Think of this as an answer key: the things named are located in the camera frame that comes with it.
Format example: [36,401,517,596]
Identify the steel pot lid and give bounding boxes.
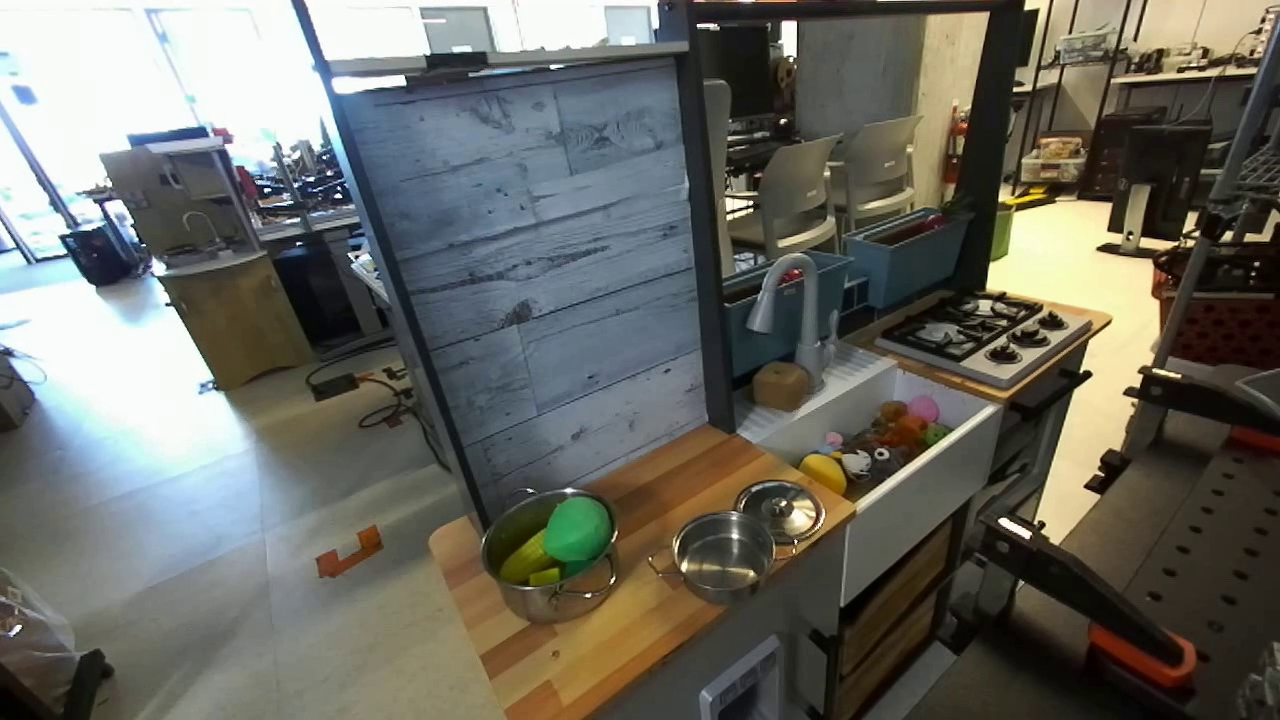
[735,480,826,544]

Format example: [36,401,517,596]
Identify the left teal planter box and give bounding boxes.
[724,252,856,380]

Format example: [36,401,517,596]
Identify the teal planter box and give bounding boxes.
[848,219,969,306]
[724,252,856,380]

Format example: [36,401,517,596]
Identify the pink toy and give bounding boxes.
[907,395,941,424]

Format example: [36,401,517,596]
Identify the grey wood backsplash panel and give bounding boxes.
[339,59,708,517]

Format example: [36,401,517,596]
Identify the black frame rod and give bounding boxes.
[661,0,1024,432]

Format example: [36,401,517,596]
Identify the large steel pot with toys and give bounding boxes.
[480,487,621,625]

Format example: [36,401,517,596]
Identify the toy stove top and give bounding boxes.
[878,293,1092,393]

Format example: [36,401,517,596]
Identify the orange clamp on floor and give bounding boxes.
[317,524,384,578]

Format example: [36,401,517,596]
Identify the black orange clamp tool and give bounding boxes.
[982,517,1202,698]

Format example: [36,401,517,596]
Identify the grey faucet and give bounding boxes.
[749,252,836,376]

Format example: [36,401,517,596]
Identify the white chair back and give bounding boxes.
[729,134,836,254]

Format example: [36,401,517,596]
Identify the brown round sponge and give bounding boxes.
[752,364,817,413]

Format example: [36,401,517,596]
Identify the right teal planter box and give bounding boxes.
[848,219,969,306]

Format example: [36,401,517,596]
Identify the white sink basin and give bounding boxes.
[735,352,1006,599]

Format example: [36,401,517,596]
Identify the small steel pot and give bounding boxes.
[647,510,772,602]

